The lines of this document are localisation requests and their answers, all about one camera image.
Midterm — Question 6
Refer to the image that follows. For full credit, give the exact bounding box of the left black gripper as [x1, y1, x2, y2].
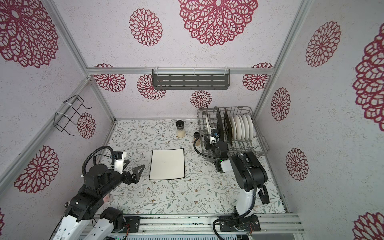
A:
[100, 160, 146, 198]

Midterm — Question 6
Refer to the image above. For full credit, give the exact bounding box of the white square plate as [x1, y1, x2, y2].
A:
[206, 115, 212, 135]
[149, 148, 185, 181]

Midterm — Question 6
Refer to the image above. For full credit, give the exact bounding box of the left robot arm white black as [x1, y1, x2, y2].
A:
[54, 164, 145, 240]

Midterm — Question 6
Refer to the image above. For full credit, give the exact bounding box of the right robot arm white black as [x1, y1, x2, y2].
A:
[214, 151, 270, 221]

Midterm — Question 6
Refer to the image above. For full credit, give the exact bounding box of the small amber spice jar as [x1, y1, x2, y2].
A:
[194, 132, 201, 146]

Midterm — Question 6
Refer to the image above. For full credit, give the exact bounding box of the white round plate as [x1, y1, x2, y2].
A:
[240, 115, 250, 141]
[245, 115, 254, 140]
[230, 116, 237, 141]
[234, 115, 242, 141]

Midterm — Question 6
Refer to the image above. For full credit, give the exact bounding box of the salt grinder black lid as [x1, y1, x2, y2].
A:
[176, 120, 186, 138]

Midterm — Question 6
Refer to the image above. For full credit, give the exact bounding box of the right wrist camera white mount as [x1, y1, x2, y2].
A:
[210, 128, 220, 145]

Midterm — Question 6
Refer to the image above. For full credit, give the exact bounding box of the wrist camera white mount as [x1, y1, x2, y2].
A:
[210, 128, 220, 145]
[113, 151, 127, 174]

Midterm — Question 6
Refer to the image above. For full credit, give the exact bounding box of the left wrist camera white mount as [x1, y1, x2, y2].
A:
[113, 151, 127, 174]

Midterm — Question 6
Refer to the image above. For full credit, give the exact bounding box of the grey wire dish rack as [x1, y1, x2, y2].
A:
[198, 106, 270, 157]

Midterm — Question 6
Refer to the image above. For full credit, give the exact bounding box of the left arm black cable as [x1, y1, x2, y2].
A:
[81, 145, 116, 178]

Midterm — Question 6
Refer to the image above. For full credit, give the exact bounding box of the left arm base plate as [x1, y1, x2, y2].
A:
[101, 206, 141, 233]

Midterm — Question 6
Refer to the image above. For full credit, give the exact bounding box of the aluminium front rail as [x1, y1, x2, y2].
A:
[110, 214, 305, 239]

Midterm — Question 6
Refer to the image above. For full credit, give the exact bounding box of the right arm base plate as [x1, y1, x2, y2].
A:
[219, 214, 261, 232]

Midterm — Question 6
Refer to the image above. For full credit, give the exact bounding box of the grey wall shelf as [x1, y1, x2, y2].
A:
[152, 69, 231, 90]

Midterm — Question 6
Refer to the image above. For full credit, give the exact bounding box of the black wire wall holder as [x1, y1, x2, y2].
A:
[53, 94, 91, 136]

